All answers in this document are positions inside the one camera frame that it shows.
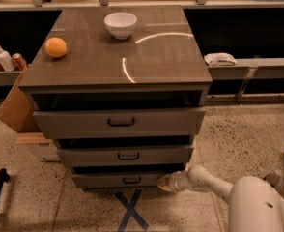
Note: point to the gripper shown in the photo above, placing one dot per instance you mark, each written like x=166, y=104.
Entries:
x=173, y=183

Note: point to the grey drawer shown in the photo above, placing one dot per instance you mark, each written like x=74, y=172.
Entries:
x=125, y=155
x=119, y=123
x=116, y=180

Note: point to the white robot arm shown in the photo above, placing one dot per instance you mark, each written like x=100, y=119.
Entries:
x=253, y=204

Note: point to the grey drawer cabinet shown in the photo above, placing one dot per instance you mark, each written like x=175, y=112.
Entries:
x=158, y=67

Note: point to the blue tape cross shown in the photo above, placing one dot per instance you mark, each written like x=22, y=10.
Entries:
x=131, y=211

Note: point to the white cardboard box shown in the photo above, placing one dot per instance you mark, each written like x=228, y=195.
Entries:
x=43, y=149

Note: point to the folded white cloth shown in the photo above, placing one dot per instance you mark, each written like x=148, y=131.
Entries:
x=220, y=59

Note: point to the brown cardboard box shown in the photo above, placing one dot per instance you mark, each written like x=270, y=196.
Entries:
x=16, y=111

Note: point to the white ceramic bowl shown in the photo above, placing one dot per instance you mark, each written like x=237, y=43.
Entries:
x=120, y=25

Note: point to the orange fruit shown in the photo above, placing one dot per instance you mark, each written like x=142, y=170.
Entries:
x=55, y=47

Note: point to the white pump bottle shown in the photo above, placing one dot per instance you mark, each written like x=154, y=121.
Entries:
x=6, y=60

